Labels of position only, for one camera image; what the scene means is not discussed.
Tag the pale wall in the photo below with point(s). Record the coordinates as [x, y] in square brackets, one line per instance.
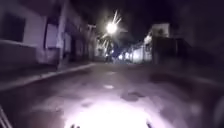
[138, 53]

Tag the dark asphalt road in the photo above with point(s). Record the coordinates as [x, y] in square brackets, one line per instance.
[113, 86]

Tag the raised pavement with pale kerb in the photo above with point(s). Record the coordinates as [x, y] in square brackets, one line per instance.
[30, 76]

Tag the pole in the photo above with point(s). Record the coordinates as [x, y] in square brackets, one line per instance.
[62, 33]

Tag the pale building with dark windows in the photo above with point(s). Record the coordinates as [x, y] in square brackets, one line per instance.
[36, 33]

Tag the street lamp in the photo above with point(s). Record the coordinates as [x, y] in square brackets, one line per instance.
[111, 28]

